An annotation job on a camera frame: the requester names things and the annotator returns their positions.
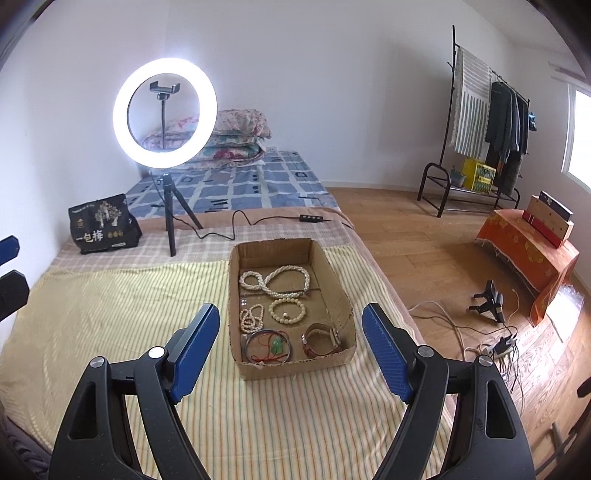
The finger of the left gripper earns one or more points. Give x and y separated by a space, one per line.
14 293
9 249

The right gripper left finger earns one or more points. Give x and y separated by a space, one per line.
95 440

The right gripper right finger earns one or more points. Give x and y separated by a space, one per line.
487 440

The bangle with green pendant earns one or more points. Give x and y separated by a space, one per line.
267 346

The brown strap wristwatch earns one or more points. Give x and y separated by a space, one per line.
320 340

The black snack bag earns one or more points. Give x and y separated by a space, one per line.
103 225

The black small tripod on floor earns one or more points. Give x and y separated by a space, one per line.
493 301

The yellow striped blanket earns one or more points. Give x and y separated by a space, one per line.
335 423

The orange cloth covered table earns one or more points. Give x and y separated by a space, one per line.
544 267

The cardboard tray box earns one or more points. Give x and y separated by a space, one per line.
286 285

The plaid pink bed cover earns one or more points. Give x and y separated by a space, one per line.
222 231

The cardboard boxes on table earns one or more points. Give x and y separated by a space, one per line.
552 221

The yellow crate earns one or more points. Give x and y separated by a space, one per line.
479 177

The floral folded quilt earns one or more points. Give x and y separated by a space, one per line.
239 135

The black clothes rack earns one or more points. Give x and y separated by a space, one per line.
442 183

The blue patterned bedsheet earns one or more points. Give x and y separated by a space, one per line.
279 179

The window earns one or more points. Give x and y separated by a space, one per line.
576 161

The striped hanging towel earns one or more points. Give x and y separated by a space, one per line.
471 105

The dark hanging clothes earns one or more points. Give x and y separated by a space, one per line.
509 125

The power strip with cables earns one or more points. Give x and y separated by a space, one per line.
504 343

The white ring light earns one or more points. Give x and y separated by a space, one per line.
165 77

